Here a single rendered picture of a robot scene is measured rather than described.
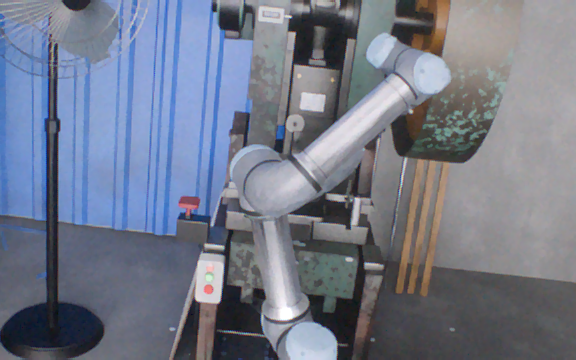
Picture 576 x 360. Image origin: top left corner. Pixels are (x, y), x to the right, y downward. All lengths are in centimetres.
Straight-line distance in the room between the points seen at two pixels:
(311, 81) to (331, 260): 54
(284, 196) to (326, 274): 77
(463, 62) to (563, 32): 177
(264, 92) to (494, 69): 67
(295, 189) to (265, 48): 74
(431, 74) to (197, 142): 215
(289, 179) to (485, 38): 68
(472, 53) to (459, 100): 13
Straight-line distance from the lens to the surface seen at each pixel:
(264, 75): 202
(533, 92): 351
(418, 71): 139
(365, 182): 249
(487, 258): 375
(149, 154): 346
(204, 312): 212
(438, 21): 209
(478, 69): 179
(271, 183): 136
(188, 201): 203
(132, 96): 340
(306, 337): 158
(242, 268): 210
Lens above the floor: 151
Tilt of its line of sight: 19 degrees down
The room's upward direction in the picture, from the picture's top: 7 degrees clockwise
